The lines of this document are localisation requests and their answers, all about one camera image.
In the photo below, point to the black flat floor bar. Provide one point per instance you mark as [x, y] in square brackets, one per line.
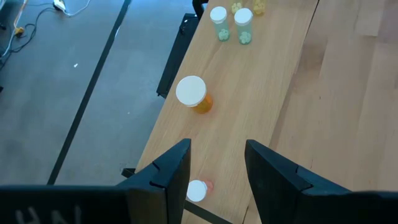
[175, 56]

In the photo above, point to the wooden shelf with black frame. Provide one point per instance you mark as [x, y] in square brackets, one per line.
[248, 102]

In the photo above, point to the teal green medicine bottle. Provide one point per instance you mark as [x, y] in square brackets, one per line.
[219, 21]
[243, 25]

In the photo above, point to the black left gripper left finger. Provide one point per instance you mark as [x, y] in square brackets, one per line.
[140, 202]

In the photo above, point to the red medicine bottle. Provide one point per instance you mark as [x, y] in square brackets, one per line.
[196, 190]

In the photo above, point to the yellow medicine bottle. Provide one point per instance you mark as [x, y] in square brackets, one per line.
[236, 7]
[259, 7]

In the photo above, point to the large orange medicine bottle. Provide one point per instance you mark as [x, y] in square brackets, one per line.
[191, 91]

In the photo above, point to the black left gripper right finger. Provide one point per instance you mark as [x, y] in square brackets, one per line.
[280, 199]

